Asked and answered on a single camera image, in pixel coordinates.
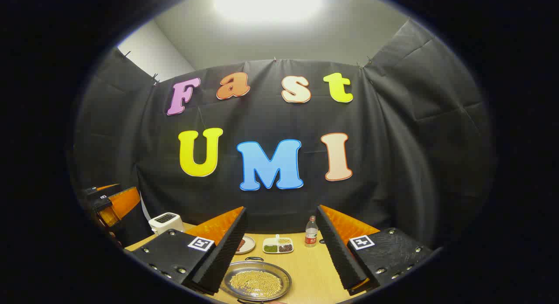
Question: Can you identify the clear plastic water bottle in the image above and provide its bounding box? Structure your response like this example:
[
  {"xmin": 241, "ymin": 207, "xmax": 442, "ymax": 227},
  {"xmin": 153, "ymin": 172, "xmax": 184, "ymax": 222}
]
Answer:
[{"xmin": 305, "ymin": 216, "xmax": 319, "ymax": 248}]

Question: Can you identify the ceiling light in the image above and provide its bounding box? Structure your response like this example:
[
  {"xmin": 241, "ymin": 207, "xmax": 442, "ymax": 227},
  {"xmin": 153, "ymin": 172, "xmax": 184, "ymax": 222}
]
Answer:
[{"xmin": 212, "ymin": 0, "xmax": 326, "ymax": 23}]

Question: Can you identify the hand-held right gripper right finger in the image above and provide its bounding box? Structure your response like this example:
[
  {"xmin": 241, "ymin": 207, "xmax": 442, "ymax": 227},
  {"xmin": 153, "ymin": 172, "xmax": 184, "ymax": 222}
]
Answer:
[{"xmin": 316, "ymin": 204, "xmax": 437, "ymax": 296}]

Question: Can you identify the stainless steel pot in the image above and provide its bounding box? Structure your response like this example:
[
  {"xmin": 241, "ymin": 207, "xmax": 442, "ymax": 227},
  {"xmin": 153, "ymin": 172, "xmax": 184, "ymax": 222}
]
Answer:
[{"xmin": 220, "ymin": 257, "xmax": 292, "ymax": 304}]

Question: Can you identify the white toaster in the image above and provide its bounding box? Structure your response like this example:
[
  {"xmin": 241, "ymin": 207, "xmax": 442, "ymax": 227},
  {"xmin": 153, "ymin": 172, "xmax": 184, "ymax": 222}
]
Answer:
[{"xmin": 148, "ymin": 212, "xmax": 185, "ymax": 235}]

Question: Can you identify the pile of yellow soybeans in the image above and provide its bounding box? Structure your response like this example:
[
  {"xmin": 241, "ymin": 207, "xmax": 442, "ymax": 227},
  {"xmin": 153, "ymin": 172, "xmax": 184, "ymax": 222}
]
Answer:
[{"xmin": 230, "ymin": 270, "xmax": 283, "ymax": 296}]

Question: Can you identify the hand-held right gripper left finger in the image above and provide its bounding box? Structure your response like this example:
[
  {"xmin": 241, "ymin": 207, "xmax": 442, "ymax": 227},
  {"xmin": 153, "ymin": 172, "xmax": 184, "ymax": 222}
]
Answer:
[{"xmin": 124, "ymin": 207, "xmax": 248, "ymax": 296}]

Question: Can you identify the round white plate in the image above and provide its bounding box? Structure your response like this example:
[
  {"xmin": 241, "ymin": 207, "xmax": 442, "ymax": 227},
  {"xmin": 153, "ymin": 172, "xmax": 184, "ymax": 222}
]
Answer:
[{"xmin": 235, "ymin": 235, "xmax": 256, "ymax": 255}]

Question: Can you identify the white divided dish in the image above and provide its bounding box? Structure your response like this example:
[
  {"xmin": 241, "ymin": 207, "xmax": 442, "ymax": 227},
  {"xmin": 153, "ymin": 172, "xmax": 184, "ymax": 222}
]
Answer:
[{"xmin": 262, "ymin": 235, "xmax": 294, "ymax": 254}]

